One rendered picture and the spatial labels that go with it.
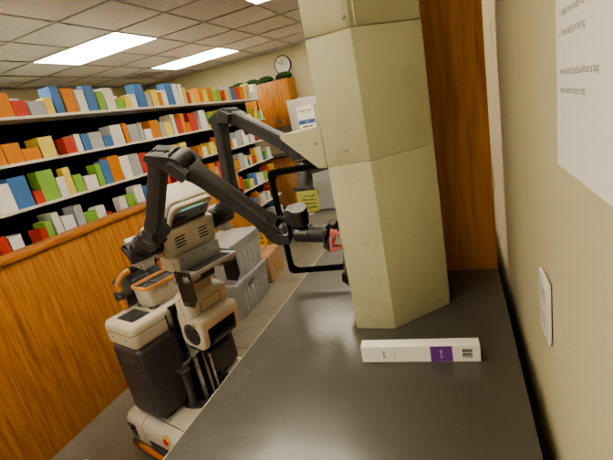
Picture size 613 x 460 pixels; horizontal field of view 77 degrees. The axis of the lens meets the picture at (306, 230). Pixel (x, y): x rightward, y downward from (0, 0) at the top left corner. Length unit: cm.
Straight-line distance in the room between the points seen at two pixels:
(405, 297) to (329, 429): 42
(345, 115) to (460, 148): 48
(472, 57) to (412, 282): 67
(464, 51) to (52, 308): 245
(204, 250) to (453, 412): 121
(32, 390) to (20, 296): 52
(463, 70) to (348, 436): 102
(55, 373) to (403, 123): 239
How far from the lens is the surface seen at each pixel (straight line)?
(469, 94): 131
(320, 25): 100
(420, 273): 113
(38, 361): 274
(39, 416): 281
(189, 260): 170
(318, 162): 100
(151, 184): 135
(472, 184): 135
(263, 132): 155
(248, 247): 350
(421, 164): 107
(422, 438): 85
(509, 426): 88
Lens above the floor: 155
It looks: 16 degrees down
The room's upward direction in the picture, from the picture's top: 12 degrees counter-clockwise
